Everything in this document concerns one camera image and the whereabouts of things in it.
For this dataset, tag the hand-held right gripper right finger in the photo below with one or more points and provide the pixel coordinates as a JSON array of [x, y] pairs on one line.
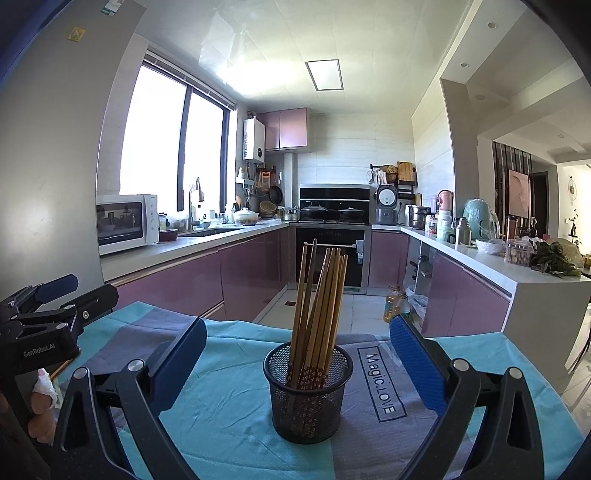
[[415, 364]]

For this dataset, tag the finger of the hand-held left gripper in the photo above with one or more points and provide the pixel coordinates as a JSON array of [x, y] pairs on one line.
[[57, 284], [99, 297]]

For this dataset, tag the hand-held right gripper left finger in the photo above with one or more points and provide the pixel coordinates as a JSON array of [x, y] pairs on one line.
[[180, 350]]

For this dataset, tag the black mesh utensil holder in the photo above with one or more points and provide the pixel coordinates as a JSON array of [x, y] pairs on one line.
[[318, 417]]

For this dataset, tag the bundle of wooden chopsticks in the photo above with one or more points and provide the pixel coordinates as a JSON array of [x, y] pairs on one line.
[[318, 300]]

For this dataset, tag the person's left hand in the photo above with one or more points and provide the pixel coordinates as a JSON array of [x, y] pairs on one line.
[[41, 422]]

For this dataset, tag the yellow cooking oil bottle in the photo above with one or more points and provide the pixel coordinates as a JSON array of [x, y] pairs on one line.
[[395, 307]]

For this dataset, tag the white microwave oven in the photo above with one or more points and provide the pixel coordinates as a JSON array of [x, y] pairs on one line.
[[122, 224]]

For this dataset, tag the pink kitchen base cabinet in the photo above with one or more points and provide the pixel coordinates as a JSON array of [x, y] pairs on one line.
[[244, 272], [461, 300]]

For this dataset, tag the teal and grey tablecloth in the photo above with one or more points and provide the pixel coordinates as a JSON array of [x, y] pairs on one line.
[[231, 415]]

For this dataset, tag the dark red bowl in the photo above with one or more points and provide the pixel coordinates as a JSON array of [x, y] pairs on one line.
[[168, 236]]

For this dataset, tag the black integrated stove oven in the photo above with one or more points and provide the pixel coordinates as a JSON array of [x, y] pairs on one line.
[[355, 272]]

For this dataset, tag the grey refrigerator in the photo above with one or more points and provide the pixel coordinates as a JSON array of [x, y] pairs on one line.
[[55, 161]]

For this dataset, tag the steel kitchen faucet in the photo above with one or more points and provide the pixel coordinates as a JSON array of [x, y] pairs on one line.
[[191, 212]]

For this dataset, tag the white bowl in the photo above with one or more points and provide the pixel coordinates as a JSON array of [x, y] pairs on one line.
[[490, 247]]

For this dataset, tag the steel thermos flask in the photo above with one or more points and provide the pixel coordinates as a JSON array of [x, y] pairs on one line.
[[462, 232]]

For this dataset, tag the white and green bottle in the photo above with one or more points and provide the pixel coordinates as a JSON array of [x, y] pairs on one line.
[[444, 227]]

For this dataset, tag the stainless steel stock pot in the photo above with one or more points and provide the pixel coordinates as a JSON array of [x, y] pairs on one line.
[[418, 218]]

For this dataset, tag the white casserole dish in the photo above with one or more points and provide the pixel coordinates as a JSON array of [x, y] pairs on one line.
[[244, 218]]

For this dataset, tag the clear egg container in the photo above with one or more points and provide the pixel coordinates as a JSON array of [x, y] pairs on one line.
[[518, 254]]

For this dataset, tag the mint green countertop appliance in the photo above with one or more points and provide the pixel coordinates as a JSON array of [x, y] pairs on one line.
[[478, 217]]

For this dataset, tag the black lidded wok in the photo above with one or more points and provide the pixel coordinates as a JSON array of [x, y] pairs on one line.
[[352, 215]]

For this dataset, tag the grey rice cooker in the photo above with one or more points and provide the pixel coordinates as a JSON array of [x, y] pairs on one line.
[[385, 203]]

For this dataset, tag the woven basket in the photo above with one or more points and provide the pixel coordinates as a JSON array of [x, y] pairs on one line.
[[268, 210]]

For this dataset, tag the pink thermos jug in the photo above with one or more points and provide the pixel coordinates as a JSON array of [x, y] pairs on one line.
[[445, 199]]

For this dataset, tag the kitchen window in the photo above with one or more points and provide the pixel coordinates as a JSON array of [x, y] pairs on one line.
[[152, 138]]

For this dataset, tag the leafy green vegetables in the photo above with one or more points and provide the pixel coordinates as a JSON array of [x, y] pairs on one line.
[[554, 261]]

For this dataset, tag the black lidded pot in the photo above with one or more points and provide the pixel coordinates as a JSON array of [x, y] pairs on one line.
[[314, 213]]

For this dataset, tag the hanging black frying pan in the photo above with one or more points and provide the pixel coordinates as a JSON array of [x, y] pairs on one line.
[[275, 195]]

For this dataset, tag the yellow sticker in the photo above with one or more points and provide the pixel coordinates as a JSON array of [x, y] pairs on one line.
[[77, 34]]

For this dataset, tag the rectangular ceiling light panel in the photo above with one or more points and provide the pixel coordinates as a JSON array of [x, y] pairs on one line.
[[324, 74]]

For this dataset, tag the pink wall painting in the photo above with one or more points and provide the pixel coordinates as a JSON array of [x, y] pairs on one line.
[[519, 191]]

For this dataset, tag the white wall water heater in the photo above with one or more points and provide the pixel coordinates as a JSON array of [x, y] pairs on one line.
[[254, 138]]

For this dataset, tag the wall clock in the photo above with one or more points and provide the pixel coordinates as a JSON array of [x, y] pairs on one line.
[[572, 187]]

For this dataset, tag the pink upper wall cabinet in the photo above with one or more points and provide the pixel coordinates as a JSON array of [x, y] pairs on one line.
[[291, 129]]

